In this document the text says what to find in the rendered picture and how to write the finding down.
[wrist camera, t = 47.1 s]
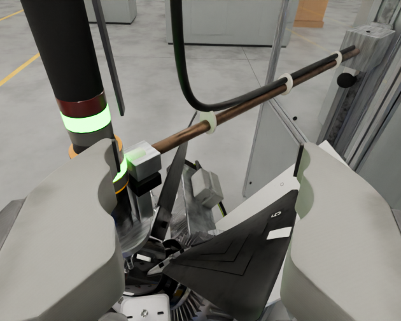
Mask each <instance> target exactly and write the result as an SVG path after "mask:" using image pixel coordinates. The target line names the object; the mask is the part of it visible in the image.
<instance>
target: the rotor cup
mask: <svg viewBox="0 0 401 321"><path fill-rule="evenodd" d="M182 248H183V249H186V247H185V245H184V244H183V243H182V242H180V241H177V240H175V239H167V240H165V241H163V242H162V243H161V241H159V240H157V239H154V238H151V237H149V238H148V241H147V242H146V243H145V245H144V246H143V247H142V248H141V249H140V250H139V251H137V252H136V253H134V254H133V255H132V257H131V259H132V263H133V266H134V267H133V269H129V268H128V265H127V261H126V260H125V259H124V258H123V264H124V275H125V290H124V292H129V293H133V295H132V296H130V295H127V294H123V295H122V296H125V297H141V296H151V295H156V294H167V295H168V296H169V307H172V306H173V305H174V304H175V303H176V302H177V300H178V299H179V298H180V296H181V295H182V293H183V290H184V288H185V286H184V285H182V284H181V283H179V282H177V281H176V280H174V279H172V278H171V277H169V276H167V275H165V274H161V275H155V276H149V277H146V275H147V274H148V271H149V270H150V269H152V268H154V267H155V266H156V265H158V264H160V263H161V262H162V261H164V260H166V259H167V258H168V257H169V255H171V254H174V253H176V252H178V251H180V250H181V249H182ZM138 254H139V255H142V256H145V257H149V258H151V261H150V262H148V261H146V260H141V259H137V255H138Z"/></svg>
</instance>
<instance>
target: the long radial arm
mask: <svg viewBox="0 0 401 321"><path fill-rule="evenodd" d="M196 172H197V171H196V170H195V169H193V168H191V167H189V166H187V165H186V164H184V166H183V172H182V175H181V180H180V183H179V187H178V192H177V194H176V199H175V202H174V206H173V209H172V213H171V214H172V218H171V221H170V232H171V239H175V240H176V239H177V238H178V239H179V237H180V236H182V237H183V235H184V234H185V235H186V234H187V233H188V234H190V233H192V234H195V231H197V232H199V231H201V232H206V233H208V231H211V230H215V229H216V226H215V220H214V216H213V211H212V209H209V208H207V207H205V206H203V205H202V203H200V202H199V201H198V200H197V199H196V198H195V197H194V196H193V188H192V181H191V177H192V176H193V175H194V174H195V173H196Z"/></svg>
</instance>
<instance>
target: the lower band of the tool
mask: <svg viewBox="0 0 401 321"><path fill-rule="evenodd" d="M114 136H115V138H116V140H117V141H118V146H119V151H120V150H121V149H122V140H121V139H120V138H119V137H118V136H117V135H115V134H114ZM68 152H69V156H70V158H73V157H76V156H77V155H78V154H77V153H75V152H74V150H73V144H71V146H70V147H69V151H68ZM128 182H129V181H128ZM128 182H127V183H126V185H127V184H128ZM126 185H125V186H124V187H123V188H122V189H120V190H119V191H118V192H115V193H116V194H117V193H119V192H120V191H121V190H123V189H124V188H125V187H126Z"/></svg>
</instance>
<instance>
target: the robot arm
mask: <svg viewBox="0 0 401 321"><path fill-rule="evenodd" d="M118 173H121V165H120V151H119V146H118V141H117V140H116V139H109V138H105V139H102V140H100V141H98V142H97V143H96V144H94V145H92V146H91V147H89V148H88V149H86V150H84V151H83V152H82V153H80V154H78V155H77V156H76V157H73V158H72V159H71V160H69V161H67V162H66V163H65V164H63V165H61V166H60V167H59V168H57V169H56V170H55V171H53V172H52V173H50V174H49V175H48V176H47V177H46V178H45V179H44V180H42V181H41V182H40V183H39V184H38V185H37V186H36V187H35V188H34V189H33V190H32V191H31V192H30V193H29V194H28V195H27V196H26V197H25V199H17V200H12V201H11V202H10V203H8V204H7V205H6V206H5V207H4V208H3V209H2V210H1V211H0V321H128V318H127V316H126V315H124V314H123V313H113V312H109V313H106V312H107V311H108V310H109V309H110V308H111V307H112V306H113V305H114V304H115V303H117V302H118V301H119V299H120V298H121V297H122V295H123V293H124V290H125V275H124V264H123V255H122V251H121V248H120V242H119V239H118V234H117V231H116V226H115V221H114V219H113V217H112V216H111V212H112V211H113V210H114V208H115V207H116V205H117V199H116V194H115V188H114V185H113V180H114V179H115V178H116V176H117V174H118ZM293 176H294V177H297V181H298V182H299V183H300V188H299V193H298V196H297V200H296V203H295V211H296V212H297V214H298V216H299V217H300V220H299V221H298V222H297V223H296V224H295V225H294V228H293V232H292V237H291V240H290V244H289V247H288V251H287V254H286V259H285V263H284V266H283V275H282V280H281V288H280V298H281V301H282V303H283V304H284V306H285V307H286V309H287V310H288V311H289V312H290V313H291V314H292V315H293V316H294V317H295V318H296V319H297V320H298V321H401V210H395V209H393V208H392V207H391V206H390V205H389V204H388V203H387V202H386V201H385V199H384V198H383V197H382V196H381V195H380V194H379V193H378V192H377V191H376V190H375V189H374V188H373V187H372V186H371V185H370V184H369V183H368V182H366V181H365V180H364V179H363V178H362V177H361V176H360V175H358V174H357V173H355V172H354V171H353V170H351V169H350V168H348V167H347V166H346V165H344V164H343V163H342V162H340V161H339V160H337V159H336V158H335V157H333V156H331V155H330V154H329V153H327V152H326V151H324V150H323V149H322V148H320V147H319V146H318V145H316V144H314V143H310V142H307V143H300V144H299V147H298V150H297V156H296V160H295V167H294V172H293Z"/></svg>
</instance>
